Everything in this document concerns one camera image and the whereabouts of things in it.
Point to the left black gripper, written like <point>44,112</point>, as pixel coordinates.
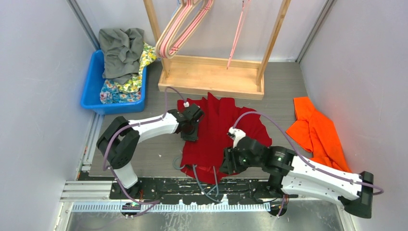
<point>191,137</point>

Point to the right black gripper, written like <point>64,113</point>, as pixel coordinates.
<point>229,162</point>

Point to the red skirt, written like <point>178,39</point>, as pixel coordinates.
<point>203,158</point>

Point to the grey-blue hanger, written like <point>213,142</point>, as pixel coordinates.
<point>203,191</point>

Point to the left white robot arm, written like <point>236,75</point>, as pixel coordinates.
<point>119,141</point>

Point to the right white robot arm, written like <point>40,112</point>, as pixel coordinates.
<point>290,174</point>

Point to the beige hanger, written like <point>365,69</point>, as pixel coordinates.
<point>164,43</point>

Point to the wooden clothes rack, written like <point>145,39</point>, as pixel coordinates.
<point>200,75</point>

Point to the yellow floral garment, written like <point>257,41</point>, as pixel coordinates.
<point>134,84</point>

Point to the blue floral garment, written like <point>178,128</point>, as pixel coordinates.
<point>110,93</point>

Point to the orange garment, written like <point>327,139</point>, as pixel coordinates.
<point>316,134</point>

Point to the grey garment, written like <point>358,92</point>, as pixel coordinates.
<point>122,50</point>

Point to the blue plastic bin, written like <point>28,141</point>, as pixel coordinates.
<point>94,82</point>

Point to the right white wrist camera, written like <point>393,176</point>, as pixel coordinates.
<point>236,135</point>

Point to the slotted cable duct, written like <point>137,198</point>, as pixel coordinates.
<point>133,207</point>

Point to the thin pink wire hanger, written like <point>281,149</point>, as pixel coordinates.
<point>244,12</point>

